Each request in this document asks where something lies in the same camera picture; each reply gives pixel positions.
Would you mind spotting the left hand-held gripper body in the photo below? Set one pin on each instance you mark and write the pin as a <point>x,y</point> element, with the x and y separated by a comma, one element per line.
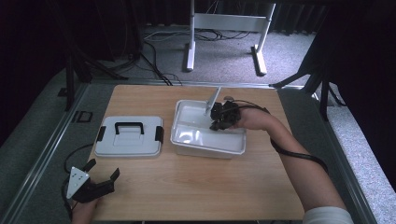
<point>85,188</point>

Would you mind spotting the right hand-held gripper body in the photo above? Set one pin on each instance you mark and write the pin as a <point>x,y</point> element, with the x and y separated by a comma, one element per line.
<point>224,112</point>

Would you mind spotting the white plastic storage box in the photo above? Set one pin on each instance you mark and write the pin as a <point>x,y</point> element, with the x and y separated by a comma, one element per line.
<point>207,152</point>

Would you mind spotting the person's left hand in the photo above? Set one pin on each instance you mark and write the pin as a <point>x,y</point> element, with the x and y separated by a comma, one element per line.
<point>83,211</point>

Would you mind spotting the person's right hand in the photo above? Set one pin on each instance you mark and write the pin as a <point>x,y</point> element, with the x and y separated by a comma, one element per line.
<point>252,118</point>

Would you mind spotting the small grey round object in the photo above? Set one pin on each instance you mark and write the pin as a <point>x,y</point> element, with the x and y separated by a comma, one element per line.
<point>228,98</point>

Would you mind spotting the black tripod stand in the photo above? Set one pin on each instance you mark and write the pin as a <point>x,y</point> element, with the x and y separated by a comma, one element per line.
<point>74,71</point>
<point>314,77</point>

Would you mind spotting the white sleeve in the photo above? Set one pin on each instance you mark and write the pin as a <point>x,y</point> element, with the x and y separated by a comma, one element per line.
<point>328,216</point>

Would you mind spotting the black square floor frame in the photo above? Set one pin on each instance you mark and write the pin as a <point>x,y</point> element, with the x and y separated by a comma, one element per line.
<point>84,116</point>

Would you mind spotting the white metal stand frame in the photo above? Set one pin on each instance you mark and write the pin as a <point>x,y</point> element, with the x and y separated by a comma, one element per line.
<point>229,23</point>

